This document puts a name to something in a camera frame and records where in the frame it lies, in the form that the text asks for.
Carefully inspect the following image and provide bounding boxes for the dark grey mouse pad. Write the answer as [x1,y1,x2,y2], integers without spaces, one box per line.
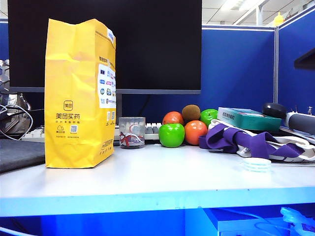
[0,139,46,173]

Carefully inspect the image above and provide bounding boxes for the white round lid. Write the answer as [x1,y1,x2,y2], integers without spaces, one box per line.
[240,158,272,173]

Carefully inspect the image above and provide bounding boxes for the purple strap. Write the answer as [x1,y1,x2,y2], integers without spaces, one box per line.
[198,124,302,160]

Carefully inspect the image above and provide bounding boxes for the white cable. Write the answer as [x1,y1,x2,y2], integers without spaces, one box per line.
[0,104,34,141]

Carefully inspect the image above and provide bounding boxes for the white mechanical keyboard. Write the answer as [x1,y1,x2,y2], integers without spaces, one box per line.
[21,122,163,142]

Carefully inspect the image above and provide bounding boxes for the teal medicine box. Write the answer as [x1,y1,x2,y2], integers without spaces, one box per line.
[217,107,283,131]

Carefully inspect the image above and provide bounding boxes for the green apple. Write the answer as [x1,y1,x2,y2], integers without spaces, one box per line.
[199,109,219,127]
[158,123,186,148]

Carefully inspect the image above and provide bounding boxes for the black round device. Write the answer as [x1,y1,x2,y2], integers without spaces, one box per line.
[261,102,287,120]

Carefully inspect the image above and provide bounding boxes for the clear plastic cup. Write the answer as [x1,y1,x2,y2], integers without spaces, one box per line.
[118,117,146,149]

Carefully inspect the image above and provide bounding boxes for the black computer monitor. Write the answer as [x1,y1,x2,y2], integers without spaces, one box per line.
[7,0,203,95]

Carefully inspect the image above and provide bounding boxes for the orange fruit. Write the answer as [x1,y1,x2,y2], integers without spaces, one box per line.
[162,111,185,126]
[184,120,209,146]

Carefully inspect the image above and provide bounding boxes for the yellow paper bag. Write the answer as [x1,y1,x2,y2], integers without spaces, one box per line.
[44,18,117,169]

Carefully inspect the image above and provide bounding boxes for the grey cylindrical device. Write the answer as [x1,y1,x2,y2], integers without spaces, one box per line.
[284,112,315,135]

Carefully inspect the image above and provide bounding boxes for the black shelf edge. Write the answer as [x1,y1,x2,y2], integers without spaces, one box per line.
[294,48,315,71]

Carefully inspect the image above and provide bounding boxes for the brown kiwi fruit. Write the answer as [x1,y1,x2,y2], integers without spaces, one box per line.
[182,104,201,122]

